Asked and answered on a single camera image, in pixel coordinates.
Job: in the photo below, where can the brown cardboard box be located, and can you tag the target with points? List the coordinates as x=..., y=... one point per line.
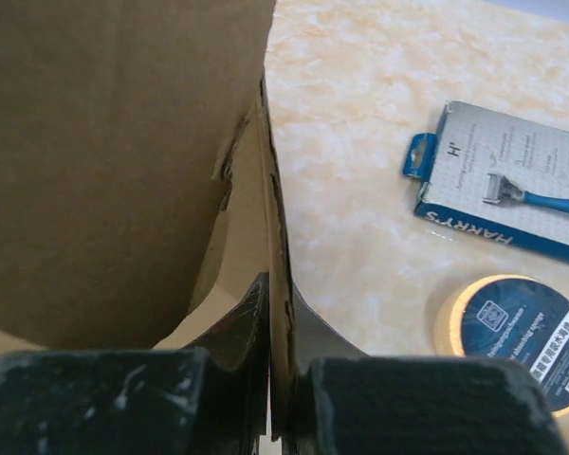
x=139, y=189

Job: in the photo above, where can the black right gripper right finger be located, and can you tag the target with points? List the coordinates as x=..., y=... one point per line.
x=346, y=402

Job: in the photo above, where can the razor blister pack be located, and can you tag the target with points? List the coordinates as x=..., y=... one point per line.
x=495, y=176

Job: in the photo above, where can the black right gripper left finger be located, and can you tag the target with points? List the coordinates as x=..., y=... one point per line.
x=209, y=397

